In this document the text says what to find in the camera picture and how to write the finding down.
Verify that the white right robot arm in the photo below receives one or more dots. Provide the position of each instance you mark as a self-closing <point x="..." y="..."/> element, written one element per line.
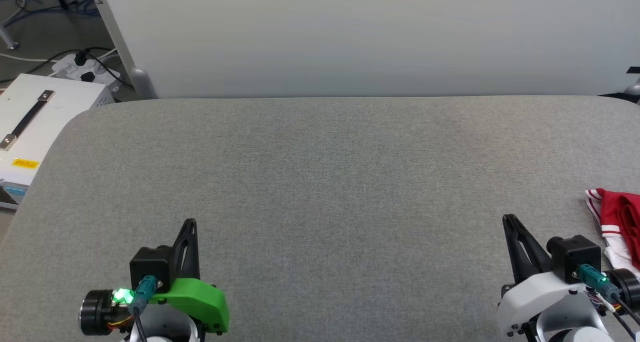
<point x="627" y="287"/>

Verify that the grey metal chair leg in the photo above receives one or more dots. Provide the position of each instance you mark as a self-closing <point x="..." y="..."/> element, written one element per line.
<point x="10" y="44"/>

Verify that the yellow warning label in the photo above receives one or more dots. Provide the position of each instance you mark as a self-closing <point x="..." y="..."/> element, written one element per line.
<point x="25" y="163"/>

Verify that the white equipment box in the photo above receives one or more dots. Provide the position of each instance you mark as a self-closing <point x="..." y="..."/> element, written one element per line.
<point x="65" y="106"/>

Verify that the white power strip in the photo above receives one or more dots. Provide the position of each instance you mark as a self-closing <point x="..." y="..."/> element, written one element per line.
<point x="65" y="69"/>

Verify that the red and white Bulls jersey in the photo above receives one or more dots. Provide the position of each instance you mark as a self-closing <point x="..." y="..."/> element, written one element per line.
<point x="617" y="212"/>

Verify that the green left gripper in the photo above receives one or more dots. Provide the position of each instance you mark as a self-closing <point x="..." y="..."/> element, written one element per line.
<point x="200" y="297"/>

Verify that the black and grey stand foot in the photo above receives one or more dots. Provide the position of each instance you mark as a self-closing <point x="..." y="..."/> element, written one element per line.
<point x="635" y="89"/>

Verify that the teal right camera connector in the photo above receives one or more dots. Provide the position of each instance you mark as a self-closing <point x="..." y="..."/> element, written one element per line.
<point x="592" y="277"/>

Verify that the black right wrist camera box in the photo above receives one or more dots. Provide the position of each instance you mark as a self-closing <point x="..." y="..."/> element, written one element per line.
<point x="575" y="257"/>

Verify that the teal camera connector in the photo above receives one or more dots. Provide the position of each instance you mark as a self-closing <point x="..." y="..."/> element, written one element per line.
<point x="145" y="289"/>
<point x="592" y="277"/>

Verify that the teal left camera connector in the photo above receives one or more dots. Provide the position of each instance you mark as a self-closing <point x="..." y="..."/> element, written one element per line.
<point x="145" y="289"/>

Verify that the black power plug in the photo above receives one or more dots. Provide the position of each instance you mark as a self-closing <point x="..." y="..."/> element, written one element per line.
<point x="87" y="77"/>
<point x="80" y="59"/>

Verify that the grey partition post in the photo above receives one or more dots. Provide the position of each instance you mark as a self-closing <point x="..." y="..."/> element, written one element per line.
<point x="142" y="84"/>

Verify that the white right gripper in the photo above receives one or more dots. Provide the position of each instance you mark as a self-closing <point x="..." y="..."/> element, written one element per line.
<point x="540" y="302"/>

